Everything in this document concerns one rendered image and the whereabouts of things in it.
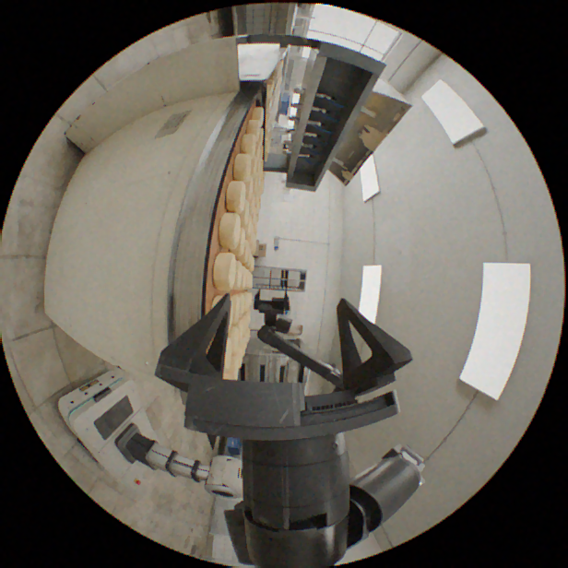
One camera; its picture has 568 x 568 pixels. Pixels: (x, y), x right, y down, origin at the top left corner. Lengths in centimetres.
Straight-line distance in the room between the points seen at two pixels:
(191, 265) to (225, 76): 51
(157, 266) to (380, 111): 71
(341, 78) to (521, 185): 197
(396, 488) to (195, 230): 33
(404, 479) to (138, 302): 34
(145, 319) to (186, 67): 60
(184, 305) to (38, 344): 91
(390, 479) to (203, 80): 73
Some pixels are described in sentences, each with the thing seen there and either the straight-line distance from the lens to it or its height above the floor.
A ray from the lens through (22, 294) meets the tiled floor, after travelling 98.
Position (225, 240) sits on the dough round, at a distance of 22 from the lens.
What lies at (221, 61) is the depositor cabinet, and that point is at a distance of 56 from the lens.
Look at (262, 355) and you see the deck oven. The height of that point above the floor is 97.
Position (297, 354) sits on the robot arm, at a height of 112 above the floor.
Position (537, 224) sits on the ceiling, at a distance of 215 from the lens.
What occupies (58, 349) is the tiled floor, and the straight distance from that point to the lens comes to 106.
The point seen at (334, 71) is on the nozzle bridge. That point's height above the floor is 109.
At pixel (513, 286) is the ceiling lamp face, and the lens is 199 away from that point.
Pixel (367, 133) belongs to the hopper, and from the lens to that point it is 71.
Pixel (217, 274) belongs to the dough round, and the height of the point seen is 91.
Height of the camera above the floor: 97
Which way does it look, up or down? 5 degrees up
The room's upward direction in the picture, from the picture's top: 94 degrees clockwise
